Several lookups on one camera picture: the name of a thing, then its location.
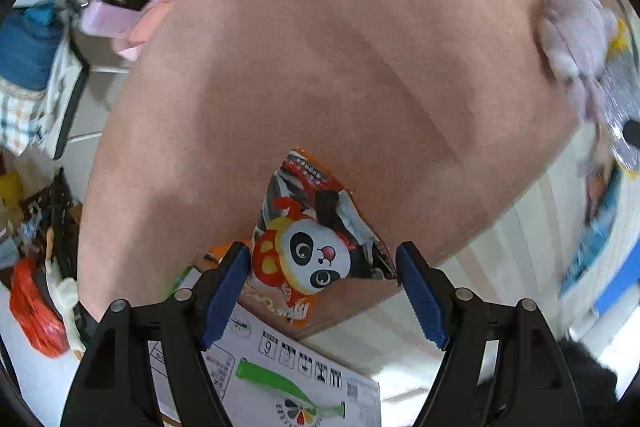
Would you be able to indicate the lavender fleece cloth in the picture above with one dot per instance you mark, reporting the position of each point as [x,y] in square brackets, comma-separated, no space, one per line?
[574,36]

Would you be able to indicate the checkered cloth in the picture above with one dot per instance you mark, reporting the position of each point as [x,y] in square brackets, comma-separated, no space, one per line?
[36,117]

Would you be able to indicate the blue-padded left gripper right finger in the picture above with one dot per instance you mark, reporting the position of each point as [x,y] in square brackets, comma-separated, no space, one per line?
[428,290]

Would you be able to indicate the blue cloth pile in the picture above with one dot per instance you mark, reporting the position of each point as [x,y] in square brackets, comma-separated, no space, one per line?
[29,40]

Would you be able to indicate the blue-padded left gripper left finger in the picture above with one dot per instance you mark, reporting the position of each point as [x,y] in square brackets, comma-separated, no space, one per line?
[218,291]

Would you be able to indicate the red plastic bag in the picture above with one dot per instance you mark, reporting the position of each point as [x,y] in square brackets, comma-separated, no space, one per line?
[41,326]

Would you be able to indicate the blue and silver snack bag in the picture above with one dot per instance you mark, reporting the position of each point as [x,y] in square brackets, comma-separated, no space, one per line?
[619,83]

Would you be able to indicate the light blue snack bag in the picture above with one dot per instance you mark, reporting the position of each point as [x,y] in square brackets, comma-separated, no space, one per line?
[595,237]

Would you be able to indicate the cardboard box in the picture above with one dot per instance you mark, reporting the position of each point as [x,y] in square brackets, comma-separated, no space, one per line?
[263,378]

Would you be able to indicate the orange panda snack bag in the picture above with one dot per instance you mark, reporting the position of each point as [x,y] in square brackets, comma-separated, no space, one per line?
[309,234]

